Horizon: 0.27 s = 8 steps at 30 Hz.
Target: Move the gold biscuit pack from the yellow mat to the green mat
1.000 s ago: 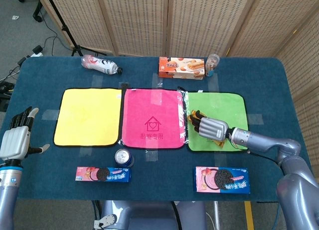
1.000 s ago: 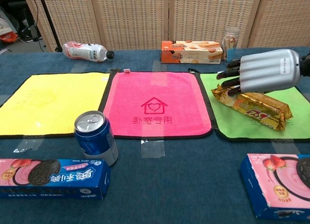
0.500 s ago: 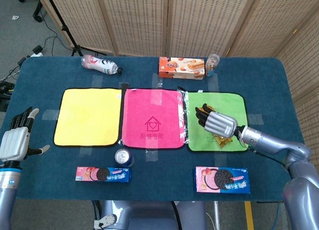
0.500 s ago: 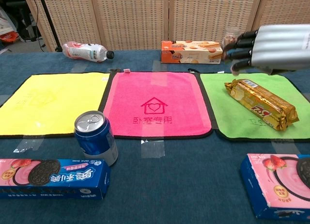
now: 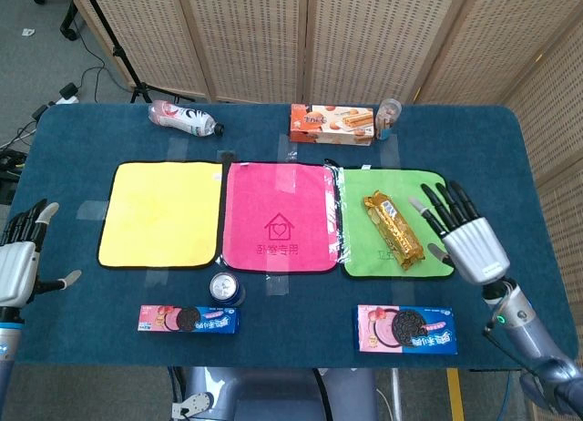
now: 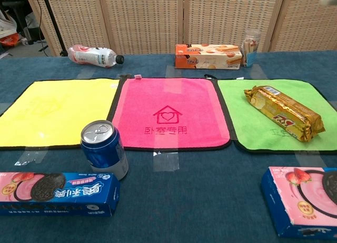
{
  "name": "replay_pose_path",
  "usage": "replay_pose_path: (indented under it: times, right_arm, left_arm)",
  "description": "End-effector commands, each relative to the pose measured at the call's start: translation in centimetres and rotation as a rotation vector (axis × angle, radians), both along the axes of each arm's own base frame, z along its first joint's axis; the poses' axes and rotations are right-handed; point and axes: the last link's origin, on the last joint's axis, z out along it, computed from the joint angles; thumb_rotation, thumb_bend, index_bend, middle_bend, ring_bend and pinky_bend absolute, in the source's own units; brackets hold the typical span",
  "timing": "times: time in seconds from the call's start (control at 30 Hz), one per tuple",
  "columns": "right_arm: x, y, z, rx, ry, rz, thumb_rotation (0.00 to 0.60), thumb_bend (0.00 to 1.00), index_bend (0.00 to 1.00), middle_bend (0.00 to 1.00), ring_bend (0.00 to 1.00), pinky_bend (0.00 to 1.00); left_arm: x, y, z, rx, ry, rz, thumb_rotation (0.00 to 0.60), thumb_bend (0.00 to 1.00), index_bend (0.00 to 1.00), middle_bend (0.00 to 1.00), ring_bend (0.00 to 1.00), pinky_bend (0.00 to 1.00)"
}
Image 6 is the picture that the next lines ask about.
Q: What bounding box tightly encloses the gold biscuit packet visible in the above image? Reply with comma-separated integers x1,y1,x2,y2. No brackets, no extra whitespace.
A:
243,85,326,143

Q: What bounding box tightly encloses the clear jar with biscuit sticks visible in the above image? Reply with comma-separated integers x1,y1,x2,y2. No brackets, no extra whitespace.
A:
241,29,262,68

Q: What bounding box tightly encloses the clear tape strip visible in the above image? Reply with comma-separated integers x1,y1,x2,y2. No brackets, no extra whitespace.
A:
152,134,180,173
14,147,49,166
166,65,182,79
77,66,97,79
249,64,268,79

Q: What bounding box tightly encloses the orange white wafer box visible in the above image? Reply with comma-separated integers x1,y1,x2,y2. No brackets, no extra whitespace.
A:
175,44,243,70

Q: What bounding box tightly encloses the green cloth with house print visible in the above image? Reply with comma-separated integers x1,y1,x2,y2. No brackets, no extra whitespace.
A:
215,78,337,154

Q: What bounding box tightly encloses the woven wooden folding screen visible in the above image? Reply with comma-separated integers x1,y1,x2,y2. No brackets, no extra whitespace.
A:
25,0,337,56

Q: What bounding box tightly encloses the pink cloth with house print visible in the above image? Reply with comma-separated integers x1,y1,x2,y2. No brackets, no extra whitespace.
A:
106,75,234,151

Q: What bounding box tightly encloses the wide blue pink Oreo box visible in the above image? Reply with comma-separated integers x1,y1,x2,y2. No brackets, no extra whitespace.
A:
261,166,337,238

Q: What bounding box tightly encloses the clear bottle with pink label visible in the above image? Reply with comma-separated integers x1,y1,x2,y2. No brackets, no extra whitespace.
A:
67,44,125,69

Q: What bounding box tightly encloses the blue soda can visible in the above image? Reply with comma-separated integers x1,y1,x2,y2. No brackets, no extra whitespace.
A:
80,119,129,181

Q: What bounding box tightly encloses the black tripod stand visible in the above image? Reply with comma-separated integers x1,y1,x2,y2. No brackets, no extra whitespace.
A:
35,0,68,57

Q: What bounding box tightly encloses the yellow cloth with black edge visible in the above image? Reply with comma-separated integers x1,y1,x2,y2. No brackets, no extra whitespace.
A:
0,78,121,151

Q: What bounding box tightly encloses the narrow blue pink Oreo box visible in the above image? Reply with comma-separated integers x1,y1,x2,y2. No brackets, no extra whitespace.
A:
0,171,121,217

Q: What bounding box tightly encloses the orange plastic bag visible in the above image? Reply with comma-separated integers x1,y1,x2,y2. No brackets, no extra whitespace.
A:
0,34,21,47

